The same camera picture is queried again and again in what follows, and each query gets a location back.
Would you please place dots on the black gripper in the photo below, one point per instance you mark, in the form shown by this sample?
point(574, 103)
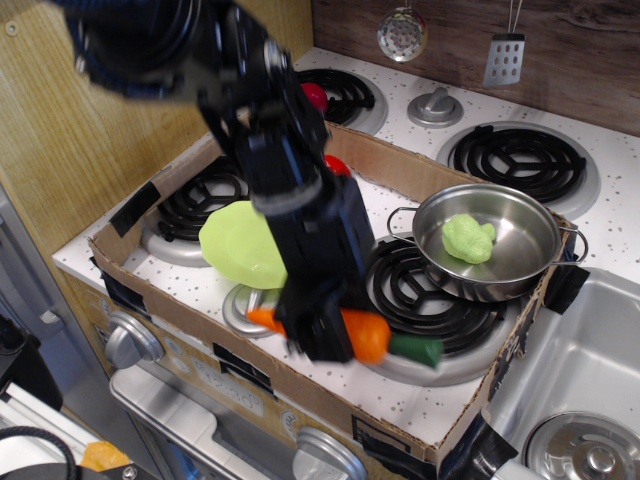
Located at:
point(323, 234)

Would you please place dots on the orange toy carrot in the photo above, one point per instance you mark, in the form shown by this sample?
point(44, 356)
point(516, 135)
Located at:
point(371, 337)

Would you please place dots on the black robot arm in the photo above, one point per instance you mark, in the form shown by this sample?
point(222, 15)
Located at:
point(216, 56)

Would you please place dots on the light green plastic plate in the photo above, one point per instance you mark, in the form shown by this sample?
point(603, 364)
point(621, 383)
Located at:
point(237, 242)

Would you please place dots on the front center silver knob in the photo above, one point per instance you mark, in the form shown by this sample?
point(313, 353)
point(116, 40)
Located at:
point(242, 299)

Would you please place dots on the right silver oven knob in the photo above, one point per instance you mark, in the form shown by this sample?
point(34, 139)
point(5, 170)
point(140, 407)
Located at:
point(319, 456)

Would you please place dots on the silver oven knob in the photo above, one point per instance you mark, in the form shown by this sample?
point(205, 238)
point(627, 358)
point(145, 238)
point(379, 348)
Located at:
point(130, 342)
point(319, 456)

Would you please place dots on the brown cardboard fence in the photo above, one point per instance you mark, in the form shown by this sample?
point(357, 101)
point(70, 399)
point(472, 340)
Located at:
point(345, 398)

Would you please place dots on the front right black burner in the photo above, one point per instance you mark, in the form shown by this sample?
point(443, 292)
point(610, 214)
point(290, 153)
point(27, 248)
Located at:
point(472, 333)

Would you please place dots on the black burner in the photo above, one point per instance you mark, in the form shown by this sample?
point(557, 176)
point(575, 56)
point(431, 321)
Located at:
point(539, 161)
point(171, 231)
point(353, 101)
point(472, 333)

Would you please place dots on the red toy strawberry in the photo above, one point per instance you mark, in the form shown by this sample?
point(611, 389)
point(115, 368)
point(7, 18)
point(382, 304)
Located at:
point(337, 166)

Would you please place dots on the front left black burner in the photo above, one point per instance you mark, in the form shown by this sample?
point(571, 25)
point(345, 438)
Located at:
point(171, 231)

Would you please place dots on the green toy lettuce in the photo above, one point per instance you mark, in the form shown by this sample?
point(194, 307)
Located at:
point(464, 238)

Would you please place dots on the left silver oven knob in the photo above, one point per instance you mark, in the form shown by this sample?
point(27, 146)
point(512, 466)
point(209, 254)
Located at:
point(130, 342)

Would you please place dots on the small steel pot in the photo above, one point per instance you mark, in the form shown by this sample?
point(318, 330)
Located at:
point(529, 241)

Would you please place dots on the red yellow toy fruit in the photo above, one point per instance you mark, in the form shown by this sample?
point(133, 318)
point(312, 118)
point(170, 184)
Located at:
point(317, 96)

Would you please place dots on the back left black burner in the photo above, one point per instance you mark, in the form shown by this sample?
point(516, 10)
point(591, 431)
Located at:
point(353, 101)

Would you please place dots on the yellow orange object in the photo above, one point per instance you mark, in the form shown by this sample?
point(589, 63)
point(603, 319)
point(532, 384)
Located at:
point(101, 456)

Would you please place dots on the back silver knob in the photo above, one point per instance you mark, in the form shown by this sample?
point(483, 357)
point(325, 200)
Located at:
point(437, 109)

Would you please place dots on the steel toy sink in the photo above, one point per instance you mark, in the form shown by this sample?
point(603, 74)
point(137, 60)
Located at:
point(570, 406)

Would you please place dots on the back right black burner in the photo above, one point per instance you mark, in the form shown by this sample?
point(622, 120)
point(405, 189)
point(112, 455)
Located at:
point(539, 161)

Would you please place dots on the black device at left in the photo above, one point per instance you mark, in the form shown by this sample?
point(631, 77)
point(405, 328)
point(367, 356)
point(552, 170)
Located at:
point(23, 365)

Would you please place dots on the hanging steel skimmer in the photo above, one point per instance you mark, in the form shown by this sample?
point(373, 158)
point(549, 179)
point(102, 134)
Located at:
point(402, 34)

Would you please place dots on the hanging steel spatula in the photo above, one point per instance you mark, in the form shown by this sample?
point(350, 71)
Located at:
point(506, 52)

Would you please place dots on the silver oven door handle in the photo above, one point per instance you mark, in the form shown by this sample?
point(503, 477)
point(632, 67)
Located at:
point(219, 444)

